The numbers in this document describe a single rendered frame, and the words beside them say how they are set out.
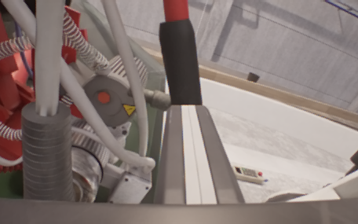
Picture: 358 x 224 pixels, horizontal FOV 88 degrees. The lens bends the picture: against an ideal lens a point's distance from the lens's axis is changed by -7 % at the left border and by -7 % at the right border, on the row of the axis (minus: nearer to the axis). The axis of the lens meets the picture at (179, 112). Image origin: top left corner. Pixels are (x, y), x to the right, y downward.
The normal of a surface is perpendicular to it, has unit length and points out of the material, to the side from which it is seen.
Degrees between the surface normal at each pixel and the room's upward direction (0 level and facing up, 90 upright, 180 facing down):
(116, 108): 90
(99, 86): 90
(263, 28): 90
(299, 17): 90
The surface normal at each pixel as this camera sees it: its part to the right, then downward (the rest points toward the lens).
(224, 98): -0.06, 0.46
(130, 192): 0.15, 0.37
